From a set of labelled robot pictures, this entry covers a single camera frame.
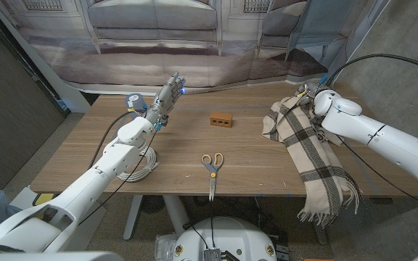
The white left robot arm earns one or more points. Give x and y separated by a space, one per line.
85 185

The printed living room backdrop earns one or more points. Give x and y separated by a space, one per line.
158 54

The dark round floor fan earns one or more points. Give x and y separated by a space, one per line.
152 204

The cream plaid fringed scarf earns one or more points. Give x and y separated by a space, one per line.
310 152

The white slanted post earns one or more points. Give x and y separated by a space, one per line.
49 79

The white table leg frame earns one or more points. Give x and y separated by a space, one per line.
172 214

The brown brick block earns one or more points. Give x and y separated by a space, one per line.
221 119

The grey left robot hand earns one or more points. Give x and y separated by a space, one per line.
165 99

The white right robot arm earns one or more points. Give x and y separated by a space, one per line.
379 134

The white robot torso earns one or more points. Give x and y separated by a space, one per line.
223 239

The clear plastic bag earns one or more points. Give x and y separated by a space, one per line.
163 246

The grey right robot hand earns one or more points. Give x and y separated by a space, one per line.
308 93

